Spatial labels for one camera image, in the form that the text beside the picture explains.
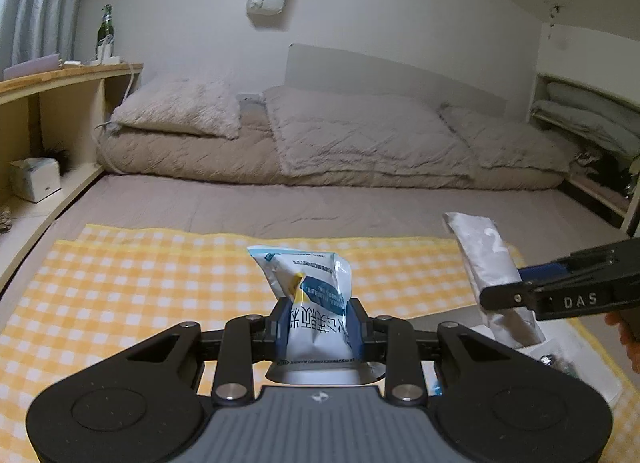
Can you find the white and blue plastic bag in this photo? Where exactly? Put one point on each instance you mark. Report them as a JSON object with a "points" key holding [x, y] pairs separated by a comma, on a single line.
{"points": [[320, 283]]}

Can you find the white tissue box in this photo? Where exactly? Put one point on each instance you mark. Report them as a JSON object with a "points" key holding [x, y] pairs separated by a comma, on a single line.
{"points": [[37, 180]]}

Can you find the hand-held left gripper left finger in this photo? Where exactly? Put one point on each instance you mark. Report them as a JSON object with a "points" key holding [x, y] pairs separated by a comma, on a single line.
{"points": [[285, 330]]}

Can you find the dark clutter on shelf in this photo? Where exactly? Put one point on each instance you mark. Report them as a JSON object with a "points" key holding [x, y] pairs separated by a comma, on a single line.
{"points": [[605, 173]]}

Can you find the wooden bedside shelf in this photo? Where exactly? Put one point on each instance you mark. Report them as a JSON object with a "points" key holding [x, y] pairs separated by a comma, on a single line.
{"points": [[50, 113]]}

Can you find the green glass bottle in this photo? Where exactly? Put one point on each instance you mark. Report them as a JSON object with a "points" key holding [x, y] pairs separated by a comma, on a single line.
{"points": [[105, 28]]}

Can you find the dark fluffy item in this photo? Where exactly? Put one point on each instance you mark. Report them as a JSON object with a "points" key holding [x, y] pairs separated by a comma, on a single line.
{"points": [[60, 158]]}

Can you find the white headboard panel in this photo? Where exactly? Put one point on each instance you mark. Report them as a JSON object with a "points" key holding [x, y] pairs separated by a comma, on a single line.
{"points": [[390, 75]]}

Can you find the silver grey pouch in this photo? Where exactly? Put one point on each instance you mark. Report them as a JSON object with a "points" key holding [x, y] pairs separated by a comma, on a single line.
{"points": [[485, 253]]}

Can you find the pale pink laptop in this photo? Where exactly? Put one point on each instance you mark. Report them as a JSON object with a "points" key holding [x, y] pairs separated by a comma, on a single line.
{"points": [[32, 68]]}

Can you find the yellow checkered blanket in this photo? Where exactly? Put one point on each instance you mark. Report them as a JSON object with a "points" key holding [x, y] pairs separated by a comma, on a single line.
{"points": [[150, 283]]}

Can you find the white open shelf unit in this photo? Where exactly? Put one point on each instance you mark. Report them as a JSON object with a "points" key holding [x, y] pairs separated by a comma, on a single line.
{"points": [[570, 53]]}

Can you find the white power strip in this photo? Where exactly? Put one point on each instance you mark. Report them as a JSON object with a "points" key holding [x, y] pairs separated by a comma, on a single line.
{"points": [[107, 59]]}

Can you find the grey-brown bed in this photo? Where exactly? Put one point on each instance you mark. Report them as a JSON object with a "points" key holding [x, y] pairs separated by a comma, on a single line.
{"points": [[300, 208]]}

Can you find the person's right hand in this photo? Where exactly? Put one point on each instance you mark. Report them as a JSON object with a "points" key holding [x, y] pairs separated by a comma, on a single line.
{"points": [[614, 323]]}

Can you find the white cardboard box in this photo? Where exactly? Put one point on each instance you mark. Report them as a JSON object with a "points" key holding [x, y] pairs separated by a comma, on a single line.
{"points": [[590, 363]]}

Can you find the grey folded bedding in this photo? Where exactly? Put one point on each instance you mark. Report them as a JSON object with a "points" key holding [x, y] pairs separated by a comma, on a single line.
{"points": [[590, 113]]}

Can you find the grey curtain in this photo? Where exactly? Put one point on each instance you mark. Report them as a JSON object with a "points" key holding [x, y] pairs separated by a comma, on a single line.
{"points": [[40, 23]]}

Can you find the beige quilted pillow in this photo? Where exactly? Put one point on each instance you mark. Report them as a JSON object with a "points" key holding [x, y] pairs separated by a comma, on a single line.
{"points": [[510, 140]]}

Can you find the fluffy beige pillow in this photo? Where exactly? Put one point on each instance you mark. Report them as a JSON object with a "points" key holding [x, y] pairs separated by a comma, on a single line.
{"points": [[180, 105]]}

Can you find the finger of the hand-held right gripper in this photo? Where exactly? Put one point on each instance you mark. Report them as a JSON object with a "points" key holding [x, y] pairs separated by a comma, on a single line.
{"points": [[510, 297], [545, 274]]}

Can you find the fluffy beige folded blanket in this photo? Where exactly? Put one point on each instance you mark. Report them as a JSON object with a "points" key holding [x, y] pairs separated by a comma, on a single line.
{"points": [[360, 133]]}

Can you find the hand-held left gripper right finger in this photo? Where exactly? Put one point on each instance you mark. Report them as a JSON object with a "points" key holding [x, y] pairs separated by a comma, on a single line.
{"points": [[356, 328]]}

